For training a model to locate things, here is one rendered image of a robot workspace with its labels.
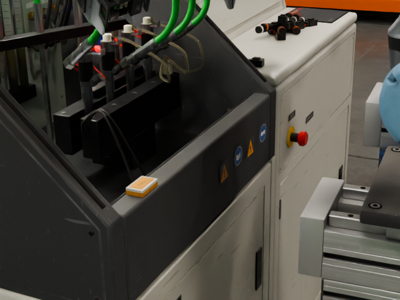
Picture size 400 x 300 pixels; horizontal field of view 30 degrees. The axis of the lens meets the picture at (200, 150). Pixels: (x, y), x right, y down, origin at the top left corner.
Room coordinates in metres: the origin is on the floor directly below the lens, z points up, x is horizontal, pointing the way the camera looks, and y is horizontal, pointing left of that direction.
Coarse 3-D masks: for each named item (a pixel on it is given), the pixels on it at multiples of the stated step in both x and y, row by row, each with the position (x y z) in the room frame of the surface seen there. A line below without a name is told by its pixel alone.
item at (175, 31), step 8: (72, 0) 1.56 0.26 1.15; (192, 0) 1.44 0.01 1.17; (80, 8) 1.56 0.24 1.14; (192, 8) 1.44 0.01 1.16; (80, 16) 1.55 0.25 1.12; (192, 16) 1.44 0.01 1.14; (80, 24) 1.55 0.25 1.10; (184, 24) 1.44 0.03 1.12; (176, 32) 1.45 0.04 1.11; (168, 40) 1.46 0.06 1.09; (144, 56) 1.48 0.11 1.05
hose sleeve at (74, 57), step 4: (84, 40) 1.21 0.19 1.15; (84, 44) 1.21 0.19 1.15; (88, 44) 1.20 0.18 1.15; (80, 48) 1.22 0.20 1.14; (84, 48) 1.21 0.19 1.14; (88, 48) 1.21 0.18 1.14; (72, 52) 1.24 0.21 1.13; (76, 52) 1.23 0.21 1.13; (80, 52) 1.22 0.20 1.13; (84, 52) 1.22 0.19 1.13; (72, 56) 1.24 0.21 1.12; (76, 56) 1.23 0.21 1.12; (80, 56) 1.23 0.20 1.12; (68, 60) 1.25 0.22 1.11; (72, 60) 1.24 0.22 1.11; (76, 60) 1.24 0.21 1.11; (72, 64) 1.25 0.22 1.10
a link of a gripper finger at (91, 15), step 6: (90, 0) 1.13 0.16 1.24; (96, 0) 1.11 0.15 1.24; (90, 6) 1.14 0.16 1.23; (96, 6) 1.12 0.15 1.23; (90, 12) 1.14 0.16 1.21; (96, 12) 1.12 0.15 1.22; (90, 18) 1.15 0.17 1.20; (96, 18) 1.13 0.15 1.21; (96, 24) 1.14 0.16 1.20; (102, 24) 1.12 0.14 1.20; (102, 30) 1.12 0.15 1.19
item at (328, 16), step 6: (294, 12) 2.19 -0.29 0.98; (300, 12) 2.19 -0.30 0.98; (306, 12) 2.19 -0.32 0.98; (312, 12) 2.18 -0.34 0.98; (318, 12) 2.18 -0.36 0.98; (324, 12) 2.18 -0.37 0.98; (330, 12) 2.18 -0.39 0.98; (336, 12) 2.18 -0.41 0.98; (342, 12) 2.18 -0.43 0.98; (306, 18) 2.11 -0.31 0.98; (318, 18) 2.10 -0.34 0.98; (324, 18) 2.10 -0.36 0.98; (330, 18) 2.10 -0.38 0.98; (336, 18) 2.10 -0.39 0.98
